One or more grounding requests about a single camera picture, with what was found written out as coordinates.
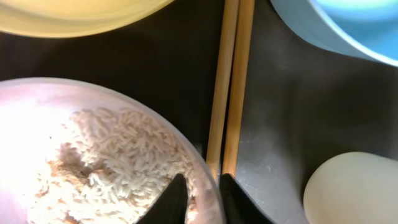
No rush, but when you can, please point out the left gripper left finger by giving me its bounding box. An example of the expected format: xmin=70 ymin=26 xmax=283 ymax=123
xmin=137 ymin=174 xmax=188 ymax=224

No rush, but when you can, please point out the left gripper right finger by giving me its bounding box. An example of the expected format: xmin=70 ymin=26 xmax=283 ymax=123
xmin=219 ymin=174 xmax=273 ymax=224

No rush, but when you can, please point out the white rice bowl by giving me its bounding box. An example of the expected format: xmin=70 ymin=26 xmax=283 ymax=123
xmin=1 ymin=78 xmax=226 ymax=224

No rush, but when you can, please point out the white green cup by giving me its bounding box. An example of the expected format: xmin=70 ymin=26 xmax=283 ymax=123
xmin=303 ymin=152 xmax=397 ymax=224

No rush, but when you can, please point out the cooked rice pile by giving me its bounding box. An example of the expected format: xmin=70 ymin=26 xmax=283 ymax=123
xmin=28 ymin=108 xmax=198 ymax=223

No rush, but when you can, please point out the brown serving tray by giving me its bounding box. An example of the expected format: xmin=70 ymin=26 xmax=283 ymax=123
xmin=1 ymin=1 xmax=397 ymax=223

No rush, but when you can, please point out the right wooden chopstick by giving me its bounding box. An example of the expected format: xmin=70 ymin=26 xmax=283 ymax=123
xmin=221 ymin=0 xmax=255 ymax=176

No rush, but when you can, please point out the light blue bowl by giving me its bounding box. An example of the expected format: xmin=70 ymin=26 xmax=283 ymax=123
xmin=271 ymin=0 xmax=397 ymax=67

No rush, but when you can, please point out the yellow plate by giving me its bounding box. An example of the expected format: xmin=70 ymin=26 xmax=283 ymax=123
xmin=1 ymin=0 xmax=173 ymax=38

